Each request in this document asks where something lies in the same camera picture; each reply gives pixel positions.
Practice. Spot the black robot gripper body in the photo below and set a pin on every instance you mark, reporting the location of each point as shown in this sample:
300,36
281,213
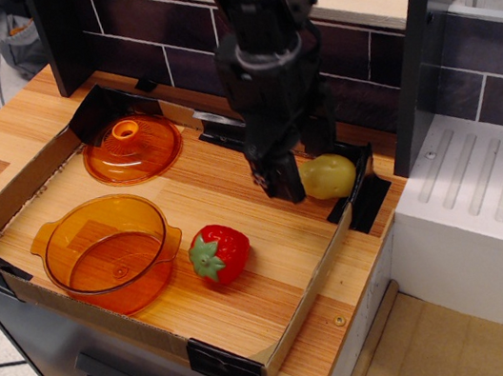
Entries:
270,92

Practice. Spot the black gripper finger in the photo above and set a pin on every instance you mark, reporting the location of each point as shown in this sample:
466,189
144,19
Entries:
317,129
279,177

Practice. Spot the yellow toy potato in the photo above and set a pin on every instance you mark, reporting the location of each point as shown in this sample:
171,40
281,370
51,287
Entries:
328,176

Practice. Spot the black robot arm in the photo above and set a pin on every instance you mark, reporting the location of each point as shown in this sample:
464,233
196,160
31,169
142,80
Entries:
267,26

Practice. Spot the cardboard fence with black tape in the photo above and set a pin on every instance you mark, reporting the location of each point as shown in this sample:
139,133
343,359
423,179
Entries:
292,309

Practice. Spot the orange transparent pot lid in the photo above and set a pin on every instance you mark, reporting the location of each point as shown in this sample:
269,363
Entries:
133,150

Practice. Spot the orange transparent plastic pot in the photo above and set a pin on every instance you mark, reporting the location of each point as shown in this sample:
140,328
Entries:
115,252

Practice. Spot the red toy strawberry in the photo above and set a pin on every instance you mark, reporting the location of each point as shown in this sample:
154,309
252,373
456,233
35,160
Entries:
219,254

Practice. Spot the white toy sink drainboard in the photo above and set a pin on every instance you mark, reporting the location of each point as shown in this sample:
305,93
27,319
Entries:
447,244

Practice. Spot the grey fabric bag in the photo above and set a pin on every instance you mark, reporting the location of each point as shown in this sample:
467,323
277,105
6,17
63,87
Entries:
20,44

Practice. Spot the grey vertical post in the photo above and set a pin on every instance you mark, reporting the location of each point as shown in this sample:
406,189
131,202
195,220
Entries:
422,59

